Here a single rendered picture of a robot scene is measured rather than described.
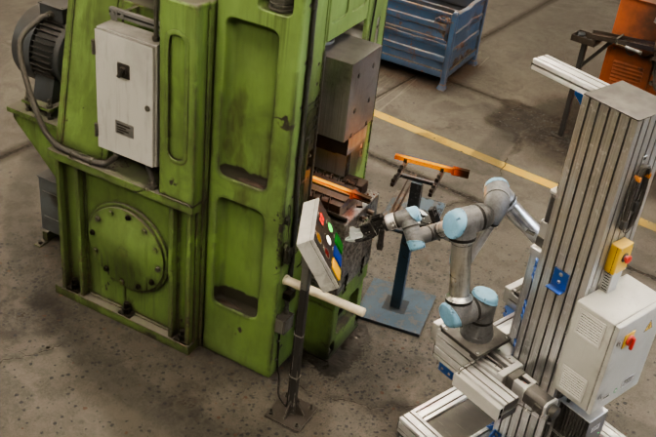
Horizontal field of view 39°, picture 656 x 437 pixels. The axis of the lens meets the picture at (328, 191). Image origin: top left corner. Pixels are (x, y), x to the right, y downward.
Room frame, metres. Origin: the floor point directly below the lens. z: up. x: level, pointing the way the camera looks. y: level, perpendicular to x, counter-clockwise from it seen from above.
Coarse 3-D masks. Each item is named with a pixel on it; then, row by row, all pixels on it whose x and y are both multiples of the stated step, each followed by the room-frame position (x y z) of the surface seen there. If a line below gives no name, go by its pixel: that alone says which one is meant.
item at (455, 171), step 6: (396, 156) 4.49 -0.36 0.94; (402, 156) 4.49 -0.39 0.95; (408, 156) 4.50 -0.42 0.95; (408, 162) 4.47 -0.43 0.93; (414, 162) 4.46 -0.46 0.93; (420, 162) 4.45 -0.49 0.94; (426, 162) 4.45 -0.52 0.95; (432, 162) 4.46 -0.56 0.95; (432, 168) 4.43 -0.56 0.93; (438, 168) 4.42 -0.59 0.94; (444, 168) 4.42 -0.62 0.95; (450, 168) 4.42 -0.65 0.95; (456, 168) 4.41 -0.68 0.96; (462, 168) 4.42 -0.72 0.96; (456, 174) 4.41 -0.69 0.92; (462, 174) 4.40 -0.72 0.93; (468, 174) 4.39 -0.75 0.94
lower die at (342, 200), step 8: (320, 176) 4.10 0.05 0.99; (312, 184) 4.01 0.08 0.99; (320, 184) 4.00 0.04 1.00; (344, 184) 4.04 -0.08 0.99; (312, 192) 3.95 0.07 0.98; (320, 192) 3.94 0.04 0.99; (328, 192) 3.95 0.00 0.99; (336, 192) 3.96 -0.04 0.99; (344, 192) 3.95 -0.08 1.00; (336, 200) 3.90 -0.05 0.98; (344, 200) 3.89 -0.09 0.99; (352, 200) 3.97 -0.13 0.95; (336, 208) 3.85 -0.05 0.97; (344, 208) 3.89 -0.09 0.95
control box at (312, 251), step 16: (304, 208) 3.51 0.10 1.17; (320, 208) 3.50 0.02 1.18; (304, 224) 3.36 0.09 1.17; (320, 224) 3.40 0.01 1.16; (304, 240) 3.23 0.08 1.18; (304, 256) 3.22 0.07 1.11; (320, 256) 3.22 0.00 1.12; (320, 272) 3.22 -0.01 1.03; (320, 288) 3.22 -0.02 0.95; (336, 288) 3.22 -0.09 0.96
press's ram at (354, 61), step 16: (336, 48) 3.96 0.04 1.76; (352, 48) 3.99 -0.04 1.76; (368, 48) 4.01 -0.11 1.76; (336, 64) 3.83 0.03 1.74; (352, 64) 3.80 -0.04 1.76; (368, 64) 3.95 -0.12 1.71; (336, 80) 3.83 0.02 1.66; (352, 80) 3.81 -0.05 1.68; (368, 80) 3.97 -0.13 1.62; (336, 96) 3.83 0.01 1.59; (352, 96) 3.83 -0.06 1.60; (368, 96) 3.99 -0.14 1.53; (320, 112) 3.86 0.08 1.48; (336, 112) 3.82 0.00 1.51; (352, 112) 3.85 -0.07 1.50; (368, 112) 4.02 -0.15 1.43; (320, 128) 3.85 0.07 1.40; (336, 128) 3.82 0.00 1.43; (352, 128) 3.87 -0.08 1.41
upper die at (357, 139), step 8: (320, 136) 3.91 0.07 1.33; (352, 136) 3.88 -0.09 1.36; (360, 136) 3.96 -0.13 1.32; (320, 144) 3.90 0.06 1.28; (328, 144) 3.89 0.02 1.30; (336, 144) 3.87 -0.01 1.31; (344, 144) 3.85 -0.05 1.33; (352, 144) 3.89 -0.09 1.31; (336, 152) 3.87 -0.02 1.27; (344, 152) 3.85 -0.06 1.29
